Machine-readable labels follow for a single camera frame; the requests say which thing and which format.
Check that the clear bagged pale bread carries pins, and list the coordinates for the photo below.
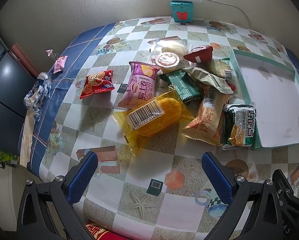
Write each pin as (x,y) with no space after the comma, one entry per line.
(168,46)

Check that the orange jelly cup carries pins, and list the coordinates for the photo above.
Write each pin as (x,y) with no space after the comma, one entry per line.
(167,60)

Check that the small red candy packet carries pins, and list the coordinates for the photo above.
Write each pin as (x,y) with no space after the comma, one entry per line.
(231,86)

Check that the silver crumpled wrapper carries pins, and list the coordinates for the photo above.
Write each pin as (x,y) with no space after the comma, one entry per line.
(52,54)

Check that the dark cabinet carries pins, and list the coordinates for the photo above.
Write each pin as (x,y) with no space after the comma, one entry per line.
(15,83)

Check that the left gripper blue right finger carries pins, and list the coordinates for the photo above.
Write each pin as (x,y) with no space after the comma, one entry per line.
(265,219)

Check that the mint green shallow box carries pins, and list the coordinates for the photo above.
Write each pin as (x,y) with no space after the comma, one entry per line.
(274,89)

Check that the teal cube toy box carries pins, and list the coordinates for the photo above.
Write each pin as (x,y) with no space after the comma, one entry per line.
(182,11)

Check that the small pink candy packet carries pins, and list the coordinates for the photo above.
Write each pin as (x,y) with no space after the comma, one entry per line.
(59,64)

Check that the blue white crumpled wrapper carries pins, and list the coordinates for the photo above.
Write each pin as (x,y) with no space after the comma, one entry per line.
(40,91)

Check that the green white corn packet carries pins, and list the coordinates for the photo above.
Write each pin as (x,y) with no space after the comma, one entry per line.
(239,129)

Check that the dark red biscuit packet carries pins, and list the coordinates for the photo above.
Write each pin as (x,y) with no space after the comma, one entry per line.
(200,54)

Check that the red orange snack packet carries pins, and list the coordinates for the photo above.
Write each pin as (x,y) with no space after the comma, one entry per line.
(97,83)

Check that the cream white snack packet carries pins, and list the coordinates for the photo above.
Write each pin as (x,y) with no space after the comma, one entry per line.
(209,79)

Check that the round cracker clear packet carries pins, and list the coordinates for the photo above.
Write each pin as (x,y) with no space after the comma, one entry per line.
(221,69)

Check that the checkered picture tablecloth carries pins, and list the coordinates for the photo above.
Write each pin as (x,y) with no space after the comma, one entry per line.
(162,193)

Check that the yellow cake snack packet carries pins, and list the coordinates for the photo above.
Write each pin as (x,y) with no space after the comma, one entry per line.
(151,118)

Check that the dark green snack packet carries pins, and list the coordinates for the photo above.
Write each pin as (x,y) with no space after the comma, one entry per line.
(183,84)

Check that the beige orange bread packet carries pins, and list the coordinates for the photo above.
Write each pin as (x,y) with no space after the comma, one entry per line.
(207,126)

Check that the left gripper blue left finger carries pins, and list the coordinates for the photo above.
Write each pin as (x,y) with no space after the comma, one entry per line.
(34,218)

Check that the pink swiss roll packet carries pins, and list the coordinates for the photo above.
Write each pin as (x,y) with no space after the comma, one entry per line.
(141,85)

